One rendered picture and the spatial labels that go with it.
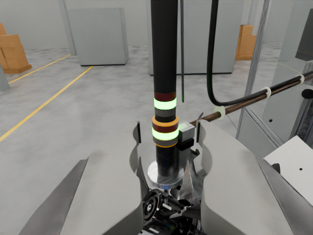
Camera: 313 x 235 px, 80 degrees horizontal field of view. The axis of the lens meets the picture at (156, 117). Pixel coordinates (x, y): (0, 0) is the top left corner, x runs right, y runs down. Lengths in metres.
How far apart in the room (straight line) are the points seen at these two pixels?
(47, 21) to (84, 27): 6.47
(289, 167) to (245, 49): 8.00
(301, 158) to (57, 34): 13.78
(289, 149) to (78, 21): 7.64
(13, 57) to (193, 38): 6.21
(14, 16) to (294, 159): 15.01
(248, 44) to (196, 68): 3.04
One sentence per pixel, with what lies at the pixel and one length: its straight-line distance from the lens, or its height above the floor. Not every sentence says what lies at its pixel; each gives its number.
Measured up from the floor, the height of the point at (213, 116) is 1.55.
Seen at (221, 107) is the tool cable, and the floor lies 1.56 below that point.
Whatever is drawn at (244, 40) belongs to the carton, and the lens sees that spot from 8.50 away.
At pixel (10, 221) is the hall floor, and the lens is 2.54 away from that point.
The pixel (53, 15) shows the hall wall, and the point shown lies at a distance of 13.94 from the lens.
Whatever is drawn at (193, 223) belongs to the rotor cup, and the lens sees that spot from 0.63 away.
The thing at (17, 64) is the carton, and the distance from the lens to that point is 8.54.
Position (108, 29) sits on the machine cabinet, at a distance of 7.62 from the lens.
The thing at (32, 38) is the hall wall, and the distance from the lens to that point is 14.80.
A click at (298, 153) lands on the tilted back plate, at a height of 1.34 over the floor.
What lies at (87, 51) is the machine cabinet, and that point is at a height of 0.54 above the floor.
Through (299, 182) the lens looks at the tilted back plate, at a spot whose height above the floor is 1.30.
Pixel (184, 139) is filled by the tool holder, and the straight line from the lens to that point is 0.34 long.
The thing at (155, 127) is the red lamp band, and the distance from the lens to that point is 0.30.
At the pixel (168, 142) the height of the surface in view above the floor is 1.55.
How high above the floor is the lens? 1.73
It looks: 29 degrees down
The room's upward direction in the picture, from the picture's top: 2 degrees counter-clockwise
